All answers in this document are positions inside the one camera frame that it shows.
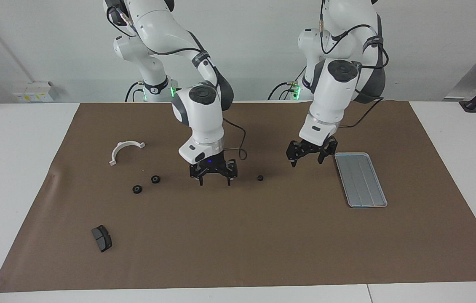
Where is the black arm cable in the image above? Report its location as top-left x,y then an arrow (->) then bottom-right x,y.
107,4 -> 248,161
319,8 -> 389,128

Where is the white wall socket box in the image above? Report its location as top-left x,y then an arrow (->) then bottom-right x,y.
12,81 -> 60,103

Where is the white curved plastic bracket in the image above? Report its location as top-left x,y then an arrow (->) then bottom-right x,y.
109,141 -> 146,166

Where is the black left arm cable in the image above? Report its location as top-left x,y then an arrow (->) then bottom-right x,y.
319,8 -> 389,128

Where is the brown table mat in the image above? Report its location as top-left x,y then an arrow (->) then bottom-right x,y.
0,101 -> 476,293

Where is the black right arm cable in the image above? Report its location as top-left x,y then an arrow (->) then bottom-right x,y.
107,4 -> 248,161

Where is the short grey brake pad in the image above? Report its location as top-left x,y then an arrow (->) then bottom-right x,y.
91,225 -> 113,253

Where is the silver metal tray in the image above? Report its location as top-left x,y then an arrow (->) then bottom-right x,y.
334,152 -> 388,208

